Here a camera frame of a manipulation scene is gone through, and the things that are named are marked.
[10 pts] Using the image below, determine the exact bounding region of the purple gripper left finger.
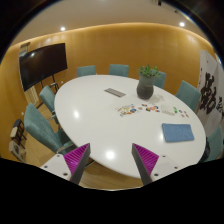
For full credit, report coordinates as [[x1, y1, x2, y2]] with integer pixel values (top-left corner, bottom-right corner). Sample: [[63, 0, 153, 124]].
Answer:
[[64, 143, 90, 184]]

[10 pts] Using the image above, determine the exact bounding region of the black wall television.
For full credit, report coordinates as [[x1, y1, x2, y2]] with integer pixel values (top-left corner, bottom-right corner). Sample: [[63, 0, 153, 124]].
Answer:
[[19, 43, 67, 91]]

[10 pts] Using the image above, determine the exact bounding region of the grey table cable hatch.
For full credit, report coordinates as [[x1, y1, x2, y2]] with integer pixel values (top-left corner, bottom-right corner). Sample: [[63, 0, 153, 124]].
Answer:
[[104, 88, 126, 97]]

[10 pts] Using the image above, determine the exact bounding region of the colourful sticker pile middle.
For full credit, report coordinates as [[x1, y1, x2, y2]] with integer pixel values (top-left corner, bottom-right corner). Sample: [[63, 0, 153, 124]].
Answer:
[[138, 104, 160, 112]]

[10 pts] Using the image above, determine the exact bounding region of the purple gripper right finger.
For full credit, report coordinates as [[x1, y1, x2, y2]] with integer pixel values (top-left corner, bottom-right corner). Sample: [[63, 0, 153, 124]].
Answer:
[[132, 143, 159, 185]]

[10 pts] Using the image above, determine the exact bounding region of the teal chair front right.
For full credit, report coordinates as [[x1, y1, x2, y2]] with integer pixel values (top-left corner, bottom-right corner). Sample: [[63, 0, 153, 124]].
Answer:
[[200, 126, 223, 162]]

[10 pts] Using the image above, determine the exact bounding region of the white calligraphy banner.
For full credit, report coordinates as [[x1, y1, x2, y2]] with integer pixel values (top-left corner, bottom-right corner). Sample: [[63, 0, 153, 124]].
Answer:
[[197, 50, 224, 136]]

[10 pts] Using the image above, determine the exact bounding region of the green potted plant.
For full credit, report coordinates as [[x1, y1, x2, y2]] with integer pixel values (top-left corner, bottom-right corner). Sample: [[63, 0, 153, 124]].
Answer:
[[138, 65, 160, 77]]

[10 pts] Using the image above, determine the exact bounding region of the blue folded towel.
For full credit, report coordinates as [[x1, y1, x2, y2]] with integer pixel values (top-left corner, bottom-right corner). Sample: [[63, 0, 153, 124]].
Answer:
[[162, 123, 194, 142]]

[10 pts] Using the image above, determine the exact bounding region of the small side rack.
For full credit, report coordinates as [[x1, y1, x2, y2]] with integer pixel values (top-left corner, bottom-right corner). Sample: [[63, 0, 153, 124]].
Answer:
[[10, 119, 26, 146]]

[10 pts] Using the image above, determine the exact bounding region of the colourful sticker pile left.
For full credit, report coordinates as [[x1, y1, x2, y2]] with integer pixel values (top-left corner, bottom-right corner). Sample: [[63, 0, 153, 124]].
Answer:
[[117, 104, 137, 117]]

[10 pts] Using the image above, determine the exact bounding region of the teal chair back middle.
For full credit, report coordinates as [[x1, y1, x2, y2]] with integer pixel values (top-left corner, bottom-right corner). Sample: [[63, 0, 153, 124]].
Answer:
[[109, 64, 129, 77]]

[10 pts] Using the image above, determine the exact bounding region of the white paper with green marker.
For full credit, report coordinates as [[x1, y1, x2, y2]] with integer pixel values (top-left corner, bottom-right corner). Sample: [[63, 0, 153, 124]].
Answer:
[[161, 104, 177, 115]]

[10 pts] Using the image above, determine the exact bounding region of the small stickers right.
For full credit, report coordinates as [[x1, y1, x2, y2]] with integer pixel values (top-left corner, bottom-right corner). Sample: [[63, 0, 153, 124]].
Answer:
[[179, 110, 189, 118]]

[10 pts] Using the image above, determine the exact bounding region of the teal chair front left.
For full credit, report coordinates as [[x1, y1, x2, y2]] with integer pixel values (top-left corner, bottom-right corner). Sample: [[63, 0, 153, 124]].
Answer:
[[24, 103, 76, 155]]

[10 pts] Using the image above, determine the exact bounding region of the white oval conference table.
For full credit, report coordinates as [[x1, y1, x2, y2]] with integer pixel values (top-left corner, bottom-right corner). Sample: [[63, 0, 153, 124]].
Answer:
[[55, 75, 206, 178]]

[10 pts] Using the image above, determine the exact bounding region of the grey plant pot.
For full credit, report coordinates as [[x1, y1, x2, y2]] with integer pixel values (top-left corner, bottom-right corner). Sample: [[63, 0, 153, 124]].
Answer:
[[136, 75, 154, 100]]

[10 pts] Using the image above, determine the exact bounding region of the teal chair back left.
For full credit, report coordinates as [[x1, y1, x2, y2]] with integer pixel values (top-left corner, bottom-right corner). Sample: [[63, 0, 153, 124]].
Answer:
[[77, 65, 96, 77]]

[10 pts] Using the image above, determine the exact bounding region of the colourful sticker pile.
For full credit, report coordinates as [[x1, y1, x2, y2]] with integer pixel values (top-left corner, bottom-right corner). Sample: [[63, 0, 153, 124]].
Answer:
[[138, 104, 160, 112], [117, 104, 137, 117]]

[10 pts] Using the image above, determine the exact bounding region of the teal chair behind plant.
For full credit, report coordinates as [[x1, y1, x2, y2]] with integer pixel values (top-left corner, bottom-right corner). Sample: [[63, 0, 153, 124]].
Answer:
[[154, 72, 166, 88]]

